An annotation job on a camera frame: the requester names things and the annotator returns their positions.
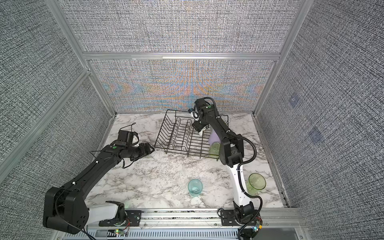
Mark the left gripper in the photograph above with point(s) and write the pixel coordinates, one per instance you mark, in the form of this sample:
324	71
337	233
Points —
144	151

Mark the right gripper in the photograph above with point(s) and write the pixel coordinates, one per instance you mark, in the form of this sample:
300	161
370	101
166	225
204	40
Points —
197	126

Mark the purple plastic cup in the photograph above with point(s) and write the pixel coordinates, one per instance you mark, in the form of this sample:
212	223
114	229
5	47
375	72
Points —
214	138

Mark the black wire dish rack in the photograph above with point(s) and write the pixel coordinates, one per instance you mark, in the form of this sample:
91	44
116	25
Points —
177	135

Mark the green transparent cup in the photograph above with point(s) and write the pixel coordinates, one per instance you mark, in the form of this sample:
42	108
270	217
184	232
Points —
214	150

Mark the teal transparent cup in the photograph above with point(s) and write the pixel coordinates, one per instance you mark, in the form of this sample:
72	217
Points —
195	187

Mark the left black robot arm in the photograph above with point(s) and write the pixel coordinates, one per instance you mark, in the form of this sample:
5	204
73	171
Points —
65	209

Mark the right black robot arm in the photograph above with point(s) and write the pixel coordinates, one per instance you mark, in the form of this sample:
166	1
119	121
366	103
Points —
235	151

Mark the light green glass cup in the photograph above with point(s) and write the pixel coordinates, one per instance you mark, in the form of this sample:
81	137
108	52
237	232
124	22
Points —
255	183

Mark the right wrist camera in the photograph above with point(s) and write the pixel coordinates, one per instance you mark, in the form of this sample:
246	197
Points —
194	114

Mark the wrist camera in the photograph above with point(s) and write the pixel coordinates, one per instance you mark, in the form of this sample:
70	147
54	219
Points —
194	114
127	137

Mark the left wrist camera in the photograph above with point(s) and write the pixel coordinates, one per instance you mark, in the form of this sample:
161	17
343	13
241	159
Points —
127	137

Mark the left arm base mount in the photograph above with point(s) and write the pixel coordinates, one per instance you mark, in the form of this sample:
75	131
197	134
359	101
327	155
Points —
122	217

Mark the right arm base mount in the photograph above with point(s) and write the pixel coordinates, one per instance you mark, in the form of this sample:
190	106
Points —
228	218

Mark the aluminium front rail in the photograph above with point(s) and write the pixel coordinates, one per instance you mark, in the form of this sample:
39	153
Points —
180	217

